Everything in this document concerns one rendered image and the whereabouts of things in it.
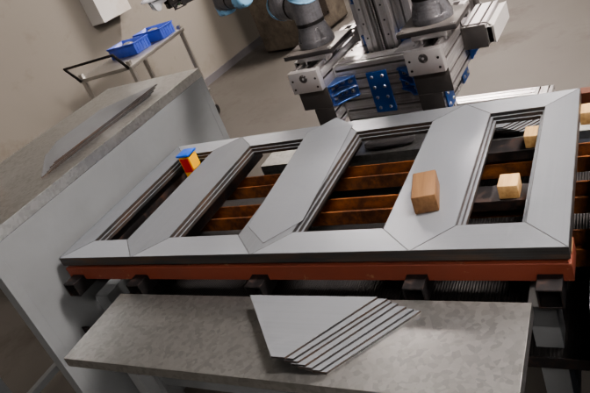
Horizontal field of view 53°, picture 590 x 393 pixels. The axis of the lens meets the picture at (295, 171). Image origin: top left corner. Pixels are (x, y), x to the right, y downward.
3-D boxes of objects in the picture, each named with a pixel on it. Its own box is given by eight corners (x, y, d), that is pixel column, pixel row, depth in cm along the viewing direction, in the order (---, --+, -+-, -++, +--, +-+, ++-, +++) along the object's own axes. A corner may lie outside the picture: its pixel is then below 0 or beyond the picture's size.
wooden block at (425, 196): (439, 210, 146) (435, 194, 144) (415, 215, 148) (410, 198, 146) (440, 184, 156) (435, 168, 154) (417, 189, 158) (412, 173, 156)
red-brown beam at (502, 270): (574, 281, 123) (571, 259, 121) (72, 279, 203) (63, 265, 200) (576, 253, 130) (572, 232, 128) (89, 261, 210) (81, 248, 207)
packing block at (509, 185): (520, 197, 151) (516, 185, 150) (499, 199, 154) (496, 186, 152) (521, 185, 156) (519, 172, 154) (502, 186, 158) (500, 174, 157)
